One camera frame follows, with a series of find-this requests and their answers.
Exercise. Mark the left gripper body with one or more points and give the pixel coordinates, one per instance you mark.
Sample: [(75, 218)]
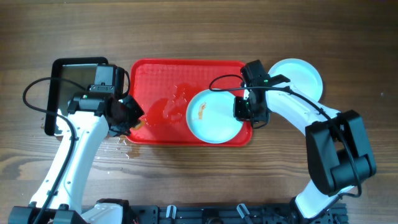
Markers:
[(131, 112)]

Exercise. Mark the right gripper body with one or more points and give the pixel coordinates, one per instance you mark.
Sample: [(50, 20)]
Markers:
[(244, 109)]

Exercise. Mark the green and orange sponge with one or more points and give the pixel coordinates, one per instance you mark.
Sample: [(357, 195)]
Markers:
[(138, 125)]

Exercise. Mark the white plate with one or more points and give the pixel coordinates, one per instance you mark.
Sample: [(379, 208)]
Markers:
[(210, 117), (302, 74)]

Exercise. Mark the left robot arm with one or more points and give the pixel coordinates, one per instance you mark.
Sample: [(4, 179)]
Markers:
[(91, 117)]

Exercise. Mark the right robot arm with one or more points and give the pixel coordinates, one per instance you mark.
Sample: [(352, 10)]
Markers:
[(339, 154)]

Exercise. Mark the red plastic serving tray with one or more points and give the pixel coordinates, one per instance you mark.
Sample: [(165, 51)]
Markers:
[(164, 87)]

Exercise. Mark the black tray with water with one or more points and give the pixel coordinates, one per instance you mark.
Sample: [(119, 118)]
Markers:
[(52, 104)]

